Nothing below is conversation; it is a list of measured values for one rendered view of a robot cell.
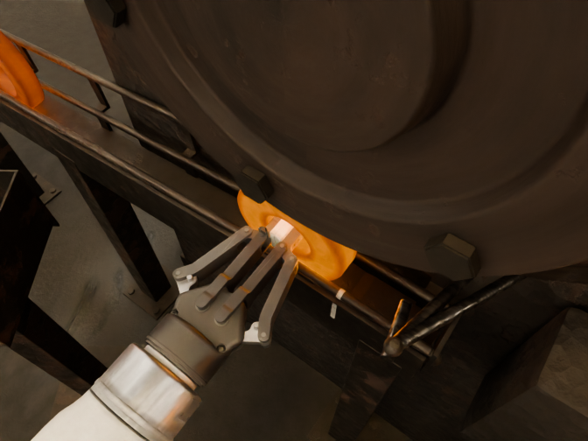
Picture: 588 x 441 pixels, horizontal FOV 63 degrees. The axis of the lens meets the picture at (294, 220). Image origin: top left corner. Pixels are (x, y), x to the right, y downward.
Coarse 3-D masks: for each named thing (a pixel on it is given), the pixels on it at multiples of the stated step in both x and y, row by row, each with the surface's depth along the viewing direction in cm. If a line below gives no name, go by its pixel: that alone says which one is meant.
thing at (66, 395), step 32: (0, 192) 68; (32, 192) 68; (0, 224) 61; (32, 224) 68; (0, 256) 61; (32, 256) 68; (0, 288) 61; (0, 320) 61; (32, 320) 83; (32, 352) 87; (64, 352) 94; (96, 352) 123; (64, 384) 118
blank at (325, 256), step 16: (240, 192) 55; (240, 208) 58; (256, 208) 55; (272, 208) 52; (256, 224) 59; (304, 240) 59; (320, 240) 50; (304, 256) 57; (320, 256) 54; (336, 256) 51; (352, 256) 53; (320, 272) 57; (336, 272) 54
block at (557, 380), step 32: (576, 320) 44; (544, 352) 44; (576, 352) 43; (480, 384) 63; (512, 384) 48; (544, 384) 41; (576, 384) 41; (480, 416) 54; (512, 416) 48; (544, 416) 44; (576, 416) 41
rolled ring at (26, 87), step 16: (0, 32) 76; (0, 48) 75; (16, 48) 77; (0, 64) 77; (16, 64) 77; (0, 80) 88; (16, 80) 78; (32, 80) 80; (16, 96) 85; (32, 96) 82
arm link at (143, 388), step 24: (120, 360) 44; (144, 360) 43; (168, 360) 44; (96, 384) 43; (120, 384) 42; (144, 384) 42; (168, 384) 42; (192, 384) 45; (120, 408) 40; (144, 408) 41; (168, 408) 42; (192, 408) 45; (144, 432) 41; (168, 432) 42
